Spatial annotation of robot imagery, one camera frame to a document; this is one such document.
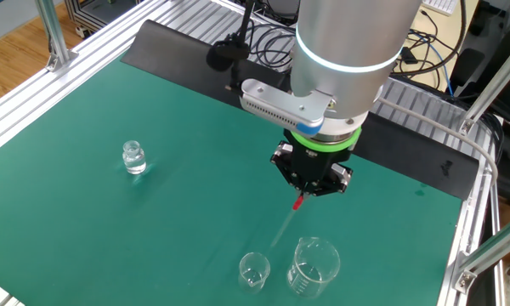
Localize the black coiled cables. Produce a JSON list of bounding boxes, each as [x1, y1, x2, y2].
[[237, 0, 301, 71]]

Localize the grey hose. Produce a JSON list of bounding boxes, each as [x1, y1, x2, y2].
[[376, 96, 500, 190]]

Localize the blue cable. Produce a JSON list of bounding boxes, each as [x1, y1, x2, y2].
[[401, 40, 456, 97]]

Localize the small clear glass bottle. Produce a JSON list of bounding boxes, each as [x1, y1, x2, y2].
[[122, 139, 148, 176]]

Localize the black table mat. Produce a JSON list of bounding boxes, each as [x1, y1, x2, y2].
[[121, 19, 481, 201]]

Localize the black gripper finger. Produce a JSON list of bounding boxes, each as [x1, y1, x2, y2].
[[308, 163, 354, 197], [269, 142, 310, 195]]

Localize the aluminium frame post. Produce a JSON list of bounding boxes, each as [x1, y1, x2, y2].
[[33, 0, 80, 72], [457, 32, 510, 136], [451, 220, 510, 295]]

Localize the aluminium table edge rail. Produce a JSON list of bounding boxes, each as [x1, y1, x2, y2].
[[0, 0, 154, 161], [436, 122, 506, 306]]

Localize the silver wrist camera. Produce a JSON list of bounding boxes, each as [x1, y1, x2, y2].
[[239, 78, 337, 137]]

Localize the white computer keyboard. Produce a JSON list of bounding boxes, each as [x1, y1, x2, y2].
[[422, 0, 460, 16]]

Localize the beige desk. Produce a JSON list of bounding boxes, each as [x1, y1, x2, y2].
[[390, 0, 481, 93]]

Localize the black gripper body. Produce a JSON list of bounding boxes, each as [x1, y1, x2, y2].
[[283, 129, 358, 186]]

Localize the glass dropper with red bulb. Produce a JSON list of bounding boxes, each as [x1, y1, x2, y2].
[[268, 191, 311, 252]]

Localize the large glass beaker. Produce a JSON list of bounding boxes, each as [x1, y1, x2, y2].
[[286, 236, 342, 299]]

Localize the black white striped cabinet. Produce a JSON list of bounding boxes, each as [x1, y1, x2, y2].
[[63, 0, 131, 39]]

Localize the green table mat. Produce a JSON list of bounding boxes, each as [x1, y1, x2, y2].
[[0, 54, 464, 306]]

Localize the small glass beaker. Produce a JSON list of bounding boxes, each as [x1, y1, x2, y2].
[[237, 252, 272, 295]]

